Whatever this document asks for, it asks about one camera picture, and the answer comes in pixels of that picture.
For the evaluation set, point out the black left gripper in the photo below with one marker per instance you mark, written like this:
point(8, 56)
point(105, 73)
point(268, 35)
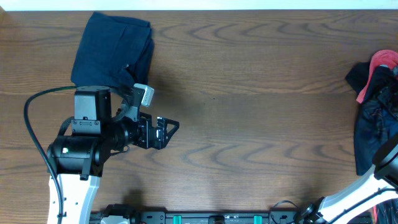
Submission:
point(155, 142)

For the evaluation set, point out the black mounting rail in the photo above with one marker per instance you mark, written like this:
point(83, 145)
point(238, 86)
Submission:
point(119, 213)

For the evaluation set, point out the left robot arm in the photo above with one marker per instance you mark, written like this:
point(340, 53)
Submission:
point(106, 122)

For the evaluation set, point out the folded dark navy garment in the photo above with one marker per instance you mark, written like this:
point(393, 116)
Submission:
point(113, 51)

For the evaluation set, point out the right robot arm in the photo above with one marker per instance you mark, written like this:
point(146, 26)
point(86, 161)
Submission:
point(377, 185)

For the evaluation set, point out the black patterned jersey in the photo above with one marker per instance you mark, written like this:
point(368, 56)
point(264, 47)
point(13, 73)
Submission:
point(376, 120)

